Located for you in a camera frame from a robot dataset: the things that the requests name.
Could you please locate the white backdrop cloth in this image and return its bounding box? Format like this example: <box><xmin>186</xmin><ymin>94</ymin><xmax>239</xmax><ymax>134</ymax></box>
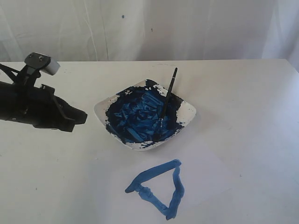
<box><xmin>0</xmin><ymin>0</ymin><xmax>299</xmax><ymax>65</ymax></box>

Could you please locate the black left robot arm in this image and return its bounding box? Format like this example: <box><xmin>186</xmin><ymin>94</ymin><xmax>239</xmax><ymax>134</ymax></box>
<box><xmin>0</xmin><ymin>82</ymin><xmax>87</xmax><ymax>132</ymax></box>

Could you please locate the white paper sheet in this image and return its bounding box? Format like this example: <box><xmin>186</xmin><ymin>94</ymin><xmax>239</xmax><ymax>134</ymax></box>
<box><xmin>91</xmin><ymin>137</ymin><xmax>233</xmax><ymax>224</ymax></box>

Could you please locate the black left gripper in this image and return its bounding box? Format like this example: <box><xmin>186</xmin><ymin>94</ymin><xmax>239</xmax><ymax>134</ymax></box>
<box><xmin>14</xmin><ymin>86</ymin><xmax>88</xmax><ymax>132</ymax></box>

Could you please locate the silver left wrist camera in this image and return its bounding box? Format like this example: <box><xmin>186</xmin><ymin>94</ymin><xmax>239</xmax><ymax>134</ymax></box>
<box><xmin>24</xmin><ymin>52</ymin><xmax>60</xmax><ymax>76</ymax></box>

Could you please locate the black paintbrush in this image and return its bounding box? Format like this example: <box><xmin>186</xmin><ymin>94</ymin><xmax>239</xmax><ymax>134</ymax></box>
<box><xmin>153</xmin><ymin>67</ymin><xmax>178</xmax><ymax>142</ymax></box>

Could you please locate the white tray with blue paint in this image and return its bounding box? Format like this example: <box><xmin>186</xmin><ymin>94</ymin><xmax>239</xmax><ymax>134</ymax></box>
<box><xmin>94</xmin><ymin>79</ymin><xmax>196</xmax><ymax>151</ymax></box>

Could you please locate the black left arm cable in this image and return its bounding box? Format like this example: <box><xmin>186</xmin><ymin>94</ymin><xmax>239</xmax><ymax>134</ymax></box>
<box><xmin>0</xmin><ymin>63</ymin><xmax>21</xmax><ymax>84</ymax></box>

